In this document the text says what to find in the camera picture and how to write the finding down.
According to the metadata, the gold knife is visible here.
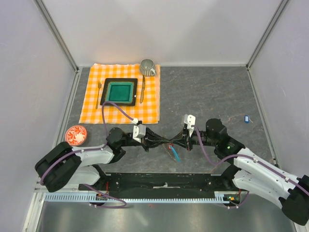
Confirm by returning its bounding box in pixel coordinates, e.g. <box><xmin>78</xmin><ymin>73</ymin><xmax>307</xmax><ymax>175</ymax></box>
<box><xmin>140</xmin><ymin>75</ymin><xmax>146</xmax><ymax>104</ymax></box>

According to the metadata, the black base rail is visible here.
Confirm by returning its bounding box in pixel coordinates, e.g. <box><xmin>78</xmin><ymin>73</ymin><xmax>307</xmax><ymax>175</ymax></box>
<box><xmin>92</xmin><ymin>173</ymin><xmax>239</xmax><ymax>199</ymax></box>

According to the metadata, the orange white checkered cloth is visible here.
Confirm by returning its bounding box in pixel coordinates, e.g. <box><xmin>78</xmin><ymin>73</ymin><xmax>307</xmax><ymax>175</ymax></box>
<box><xmin>79</xmin><ymin>63</ymin><xmax>160</xmax><ymax>124</ymax></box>

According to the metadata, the grey striped mug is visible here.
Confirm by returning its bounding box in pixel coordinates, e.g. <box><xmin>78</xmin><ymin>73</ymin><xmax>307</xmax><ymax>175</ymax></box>
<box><xmin>140</xmin><ymin>59</ymin><xmax>156</xmax><ymax>76</ymax></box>

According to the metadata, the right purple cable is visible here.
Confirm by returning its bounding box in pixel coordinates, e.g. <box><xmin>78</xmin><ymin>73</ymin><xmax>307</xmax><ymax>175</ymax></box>
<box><xmin>195</xmin><ymin>127</ymin><xmax>309</xmax><ymax>210</ymax></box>

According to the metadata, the purple cable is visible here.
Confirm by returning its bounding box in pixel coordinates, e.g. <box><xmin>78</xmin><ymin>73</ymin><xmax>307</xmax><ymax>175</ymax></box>
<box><xmin>40</xmin><ymin>101</ymin><xmax>140</xmax><ymax>209</ymax></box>
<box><xmin>195</xmin><ymin>127</ymin><xmax>309</xmax><ymax>210</ymax></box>

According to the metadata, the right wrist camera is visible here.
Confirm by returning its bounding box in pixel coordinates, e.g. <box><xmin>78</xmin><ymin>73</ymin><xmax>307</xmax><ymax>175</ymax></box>
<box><xmin>183</xmin><ymin>114</ymin><xmax>196</xmax><ymax>131</ymax></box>

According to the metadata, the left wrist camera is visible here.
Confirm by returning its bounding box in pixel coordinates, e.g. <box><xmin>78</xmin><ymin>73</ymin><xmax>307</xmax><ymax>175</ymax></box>
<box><xmin>131</xmin><ymin>118</ymin><xmax>146</xmax><ymax>143</ymax></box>

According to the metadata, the red white patterned bowl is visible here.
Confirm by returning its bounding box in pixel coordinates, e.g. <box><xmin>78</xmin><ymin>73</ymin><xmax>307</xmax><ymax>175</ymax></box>
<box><xmin>65</xmin><ymin>125</ymin><xmax>87</xmax><ymax>146</ymax></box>

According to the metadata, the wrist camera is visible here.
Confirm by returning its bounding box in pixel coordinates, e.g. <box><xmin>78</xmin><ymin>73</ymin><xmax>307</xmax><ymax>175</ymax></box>
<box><xmin>131</xmin><ymin>118</ymin><xmax>146</xmax><ymax>143</ymax></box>
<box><xmin>183</xmin><ymin>114</ymin><xmax>196</xmax><ymax>131</ymax></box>

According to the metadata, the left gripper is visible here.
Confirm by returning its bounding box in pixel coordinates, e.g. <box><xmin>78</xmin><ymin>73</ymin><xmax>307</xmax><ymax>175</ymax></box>
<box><xmin>121</xmin><ymin>127</ymin><xmax>170</xmax><ymax>152</ymax></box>

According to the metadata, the gold fork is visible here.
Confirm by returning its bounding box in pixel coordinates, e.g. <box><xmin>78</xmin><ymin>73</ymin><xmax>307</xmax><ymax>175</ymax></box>
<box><xmin>96</xmin><ymin>79</ymin><xmax>102</xmax><ymax>109</ymax></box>

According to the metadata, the black green square plate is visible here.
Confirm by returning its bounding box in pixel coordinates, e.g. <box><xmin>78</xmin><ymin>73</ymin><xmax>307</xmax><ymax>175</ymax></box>
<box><xmin>100</xmin><ymin>78</ymin><xmax>138</xmax><ymax>106</ymax></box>

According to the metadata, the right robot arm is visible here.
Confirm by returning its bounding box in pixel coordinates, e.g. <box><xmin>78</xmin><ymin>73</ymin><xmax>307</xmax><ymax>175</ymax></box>
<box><xmin>170</xmin><ymin>115</ymin><xmax>309</xmax><ymax>226</ymax></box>

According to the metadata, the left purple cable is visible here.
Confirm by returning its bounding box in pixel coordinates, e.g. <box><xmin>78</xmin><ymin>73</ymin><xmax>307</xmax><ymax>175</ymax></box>
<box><xmin>40</xmin><ymin>101</ymin><xmax>140</xmax><ymax>209</ymax></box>

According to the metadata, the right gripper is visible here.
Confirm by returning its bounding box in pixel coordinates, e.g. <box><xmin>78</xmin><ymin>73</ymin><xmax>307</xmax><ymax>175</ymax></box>
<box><xmin>170</xmin><ymin>126</ymin><xmax>217</xmax><ymax>150</ymax></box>

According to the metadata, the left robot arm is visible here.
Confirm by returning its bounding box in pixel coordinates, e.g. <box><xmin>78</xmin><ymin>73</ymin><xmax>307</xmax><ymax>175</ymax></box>
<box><xmin>35</xmin><ymin>124</ymin><xmax>169</xmax><ymax>192</ymax></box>

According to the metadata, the blue tag key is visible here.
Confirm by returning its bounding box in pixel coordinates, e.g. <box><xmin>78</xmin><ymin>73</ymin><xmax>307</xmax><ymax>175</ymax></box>
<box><xmin>244</xmin><ymin>115</ymin><xmax>253</xmax><ymax>124</ymax></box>

